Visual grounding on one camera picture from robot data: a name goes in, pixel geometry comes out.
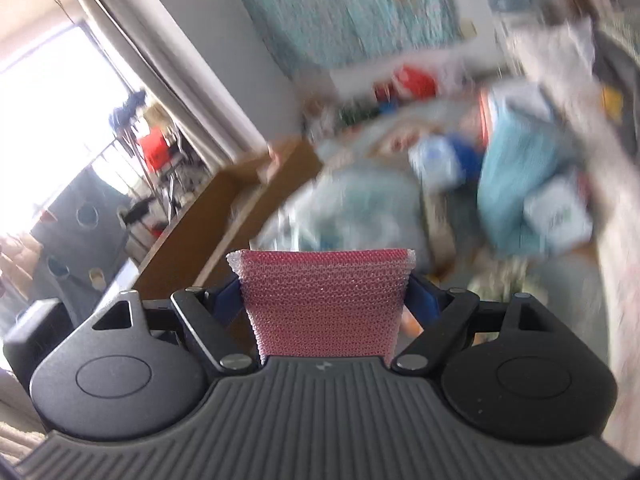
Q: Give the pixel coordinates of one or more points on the grey blanket with circles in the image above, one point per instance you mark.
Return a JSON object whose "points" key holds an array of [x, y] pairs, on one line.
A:
{"points": [[75, 225]]}

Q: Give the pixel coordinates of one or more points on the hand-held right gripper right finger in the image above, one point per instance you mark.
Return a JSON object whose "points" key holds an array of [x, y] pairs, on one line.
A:
{"points": [[424, 302]]}

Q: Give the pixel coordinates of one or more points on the brown cardboard box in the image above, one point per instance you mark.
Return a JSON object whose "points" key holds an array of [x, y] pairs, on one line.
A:
{"points": [[200, 220]]}

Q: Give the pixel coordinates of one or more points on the pink mesh sponge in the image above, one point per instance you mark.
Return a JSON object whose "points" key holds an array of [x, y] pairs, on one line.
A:
{"points": [[325, 300]]}

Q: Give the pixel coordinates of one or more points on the beige curtain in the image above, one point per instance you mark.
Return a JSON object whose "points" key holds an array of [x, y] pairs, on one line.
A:
{"points": [[175, 50]]}

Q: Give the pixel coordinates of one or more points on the blue wipes packet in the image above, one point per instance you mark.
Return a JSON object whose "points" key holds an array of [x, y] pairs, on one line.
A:
{"points": [[440, 157]]}

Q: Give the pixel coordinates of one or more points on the white packet green print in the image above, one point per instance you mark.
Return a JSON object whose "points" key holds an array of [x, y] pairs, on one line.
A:
{"points": [[557, 215]]}

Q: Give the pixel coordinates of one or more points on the green floral cloth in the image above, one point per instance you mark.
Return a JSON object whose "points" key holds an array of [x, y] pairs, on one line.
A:
{"points": [[497, 280]]}

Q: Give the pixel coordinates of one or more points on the red plastic bag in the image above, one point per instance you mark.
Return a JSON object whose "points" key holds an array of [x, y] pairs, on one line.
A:
{"points": [[412, 81]]}

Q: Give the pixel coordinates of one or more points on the orange red hanging bag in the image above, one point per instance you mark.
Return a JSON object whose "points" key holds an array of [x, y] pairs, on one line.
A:
{"points": [[152, 149]]}

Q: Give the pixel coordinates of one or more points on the orange striped towel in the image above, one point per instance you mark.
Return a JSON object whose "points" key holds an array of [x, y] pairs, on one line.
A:
{"points": [[411, 324]]}

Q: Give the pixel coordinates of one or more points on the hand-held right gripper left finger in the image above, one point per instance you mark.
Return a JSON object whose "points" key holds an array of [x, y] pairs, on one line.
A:
{"points": [[231, 300]]}

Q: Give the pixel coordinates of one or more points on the teal floral wall cloth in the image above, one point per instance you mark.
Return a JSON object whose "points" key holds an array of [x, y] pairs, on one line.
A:
{"points": [[350, 5]]}

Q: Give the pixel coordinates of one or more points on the white plastic bag blue print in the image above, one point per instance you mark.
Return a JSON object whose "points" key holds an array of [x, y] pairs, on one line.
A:
{"points": [[360, 200]]}

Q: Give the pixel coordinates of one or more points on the dark blue hanging clothes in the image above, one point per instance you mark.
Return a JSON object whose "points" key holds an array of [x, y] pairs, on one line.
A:
{"points": [[127, 107]]}

